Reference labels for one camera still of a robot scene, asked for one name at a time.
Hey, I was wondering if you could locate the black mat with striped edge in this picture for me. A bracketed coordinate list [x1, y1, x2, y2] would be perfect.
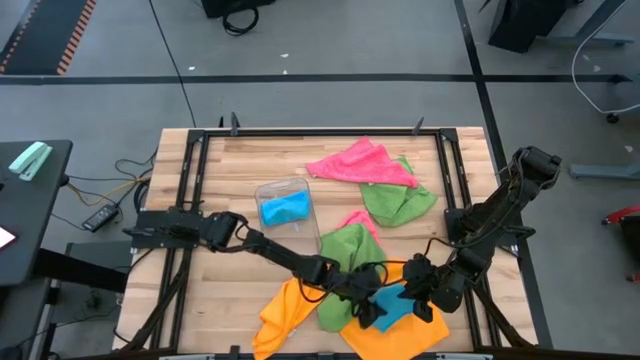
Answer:
[0, 0, 97, 76]

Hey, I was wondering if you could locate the white cable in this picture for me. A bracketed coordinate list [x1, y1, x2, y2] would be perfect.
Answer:
[571, 0, 640, 116]

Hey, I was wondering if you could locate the black desk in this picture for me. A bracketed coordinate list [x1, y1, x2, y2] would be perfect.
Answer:
[0, 139, 74, 287]

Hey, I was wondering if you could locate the grey table foot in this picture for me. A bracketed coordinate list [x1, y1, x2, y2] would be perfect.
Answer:
[568, 163, 640, 182]

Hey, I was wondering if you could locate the black cable bundle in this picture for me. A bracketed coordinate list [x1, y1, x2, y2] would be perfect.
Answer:
[114, 149, 157, 217]

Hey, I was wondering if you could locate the orange microfiber towel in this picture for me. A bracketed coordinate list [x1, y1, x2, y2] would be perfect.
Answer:
[339, 259, 451, 360]
[250, 277, 326, 360]

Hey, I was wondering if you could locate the black power adapter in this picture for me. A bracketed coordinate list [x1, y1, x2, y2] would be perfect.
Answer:
[81, 203, 120, 234]

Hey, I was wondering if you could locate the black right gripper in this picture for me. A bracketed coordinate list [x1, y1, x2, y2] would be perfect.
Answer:
[397, 253, 441, 324]

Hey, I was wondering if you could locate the green microfiber towel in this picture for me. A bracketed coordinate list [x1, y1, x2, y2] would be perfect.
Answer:
[316, 223, 389, 334]
[359, 156, 440, 229]

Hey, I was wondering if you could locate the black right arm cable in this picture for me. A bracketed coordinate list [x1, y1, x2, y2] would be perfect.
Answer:
[423, 236, 460, 262]

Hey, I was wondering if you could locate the clear plastic bin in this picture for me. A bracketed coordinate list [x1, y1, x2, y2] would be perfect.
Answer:
[253, 177, 323, 251]

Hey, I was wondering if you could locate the yellow cable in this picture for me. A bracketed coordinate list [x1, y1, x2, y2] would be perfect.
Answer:
[67, 174, 152, 208]

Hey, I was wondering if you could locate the black box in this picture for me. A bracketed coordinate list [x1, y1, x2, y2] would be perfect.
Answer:
[200, 0, 277, 20]

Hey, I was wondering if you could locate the coiled black cable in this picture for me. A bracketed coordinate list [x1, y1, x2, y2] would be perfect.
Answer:
[222, 4, 261, 37]

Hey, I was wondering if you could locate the long black floor cable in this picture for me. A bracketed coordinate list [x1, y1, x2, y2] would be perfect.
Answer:
[148, 0, 197, 129]

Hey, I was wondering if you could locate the mint green stapler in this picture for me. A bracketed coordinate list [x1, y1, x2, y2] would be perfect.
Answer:
[7, 140, 54, 182]

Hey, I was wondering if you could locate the pink microfiber towel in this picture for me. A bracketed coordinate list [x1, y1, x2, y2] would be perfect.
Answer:
[305, 137, 420, 190]
[337, 209, 382, 246]

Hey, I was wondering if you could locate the red and black chair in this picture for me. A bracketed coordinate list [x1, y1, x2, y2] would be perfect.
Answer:
[602, 204, 640, 284]

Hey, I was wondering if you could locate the black furniture base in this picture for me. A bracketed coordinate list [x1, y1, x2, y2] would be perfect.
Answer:
[487, 0, 636, 54]

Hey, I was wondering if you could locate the blue microfiber towel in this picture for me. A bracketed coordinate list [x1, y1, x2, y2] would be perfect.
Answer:
[259, 189, 312, 227]
[369, 283, 419, 334]

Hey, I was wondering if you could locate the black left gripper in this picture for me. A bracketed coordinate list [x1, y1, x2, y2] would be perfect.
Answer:
[344, 269, 389, 331]

